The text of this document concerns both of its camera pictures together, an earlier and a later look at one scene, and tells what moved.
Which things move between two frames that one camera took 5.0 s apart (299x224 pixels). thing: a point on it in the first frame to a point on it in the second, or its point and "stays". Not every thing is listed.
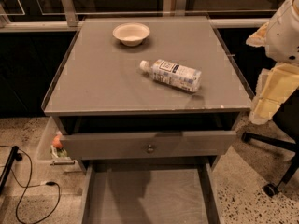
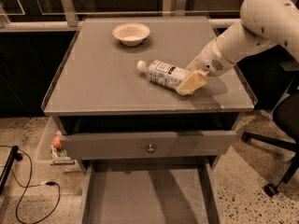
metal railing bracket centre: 180,0 stays
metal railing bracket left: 70,13 stays
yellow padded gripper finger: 259,38 to 195,64
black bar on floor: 13,156 stays
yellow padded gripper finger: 274,86 to 192,84
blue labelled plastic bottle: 170,73 stays
